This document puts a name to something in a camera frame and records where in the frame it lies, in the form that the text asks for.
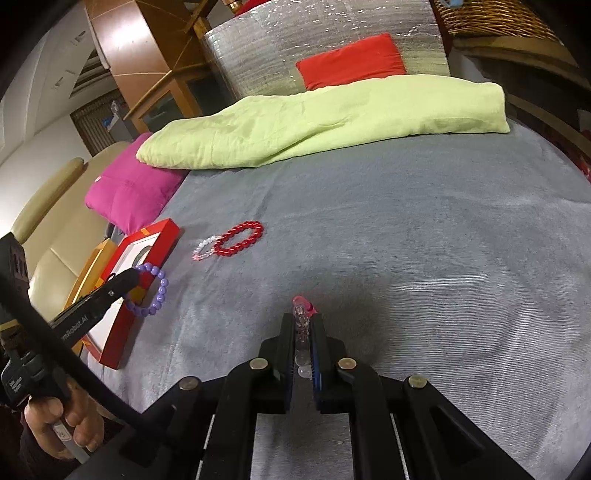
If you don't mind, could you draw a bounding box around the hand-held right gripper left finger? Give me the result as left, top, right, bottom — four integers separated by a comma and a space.
60, 315, 297, 480

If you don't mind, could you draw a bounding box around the wooden shelf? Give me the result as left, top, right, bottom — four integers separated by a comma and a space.
450, 34, 591, 172

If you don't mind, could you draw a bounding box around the brown rattan screen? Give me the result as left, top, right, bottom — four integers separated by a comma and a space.
71, 90, 139, 156

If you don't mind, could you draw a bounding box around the grey storage box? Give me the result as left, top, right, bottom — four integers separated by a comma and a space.
108, 99, 135, 140

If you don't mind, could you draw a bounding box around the small red pillow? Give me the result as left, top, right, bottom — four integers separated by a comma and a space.
295, 33, 407, 91

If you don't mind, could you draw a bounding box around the wooden cabinet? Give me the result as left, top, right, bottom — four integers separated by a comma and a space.
90, 0, 219, 135

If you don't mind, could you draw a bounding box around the beige sofa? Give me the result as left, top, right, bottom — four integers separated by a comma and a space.
11, 141, 135, 302

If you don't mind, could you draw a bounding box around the ceiling air vent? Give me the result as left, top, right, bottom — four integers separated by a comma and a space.
50, 41, 105, 89

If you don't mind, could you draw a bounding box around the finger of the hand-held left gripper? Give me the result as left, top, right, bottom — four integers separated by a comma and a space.
88, 268, 142, 311

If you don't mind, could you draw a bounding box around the person's left hand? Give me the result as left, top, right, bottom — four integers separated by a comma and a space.
23, 378, 105, 463

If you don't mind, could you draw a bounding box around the clear pink bead bracelet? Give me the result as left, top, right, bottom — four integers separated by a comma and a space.
193, 235, 223, 262

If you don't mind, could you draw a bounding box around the orange box lid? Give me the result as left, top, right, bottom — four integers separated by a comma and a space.
60, 237, 121, 357

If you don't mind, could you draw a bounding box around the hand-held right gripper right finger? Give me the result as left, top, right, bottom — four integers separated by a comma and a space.
308, 318, 539, 480

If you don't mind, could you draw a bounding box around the silver foil panel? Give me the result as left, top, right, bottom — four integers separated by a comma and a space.
201, 0, 451, 100

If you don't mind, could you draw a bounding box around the pink pillow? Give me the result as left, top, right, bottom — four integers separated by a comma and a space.
84, 132, 188, 234

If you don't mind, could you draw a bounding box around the light green blanket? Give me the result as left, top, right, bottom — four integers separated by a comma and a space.
136, 76, 511, 171

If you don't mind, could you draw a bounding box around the wicker basket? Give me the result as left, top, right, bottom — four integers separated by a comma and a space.
431, 0, 562, 45

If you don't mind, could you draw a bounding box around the purple bead bracelet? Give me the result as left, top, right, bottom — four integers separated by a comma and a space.
124, 263, 168, 319

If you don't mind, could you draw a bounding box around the red bead bracelet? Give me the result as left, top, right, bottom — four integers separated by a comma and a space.
213, 220, 264, 258

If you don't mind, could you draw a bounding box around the red jewelry box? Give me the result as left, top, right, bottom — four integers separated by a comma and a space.
83, 218, 181, 370

